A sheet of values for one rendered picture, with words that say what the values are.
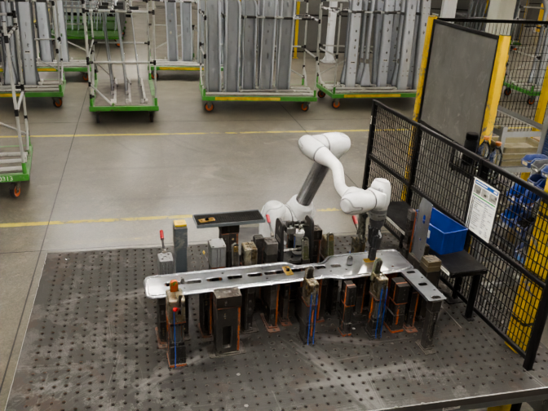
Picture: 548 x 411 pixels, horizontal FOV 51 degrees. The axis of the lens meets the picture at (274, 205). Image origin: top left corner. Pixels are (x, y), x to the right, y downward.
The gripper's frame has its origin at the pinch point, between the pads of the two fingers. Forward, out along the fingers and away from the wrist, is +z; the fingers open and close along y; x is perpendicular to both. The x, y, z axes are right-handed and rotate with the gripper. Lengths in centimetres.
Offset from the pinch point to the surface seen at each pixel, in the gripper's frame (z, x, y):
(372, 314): 22.8, -7.4, 21.4
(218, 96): 77, 57, -666
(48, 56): 62, -212, -953
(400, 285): 7.1, 6.1, 21.8
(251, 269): 5, -64, -5
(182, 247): 2, -95, -30
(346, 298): 12.6, -21.7, 19.8
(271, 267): 5, -54, -5
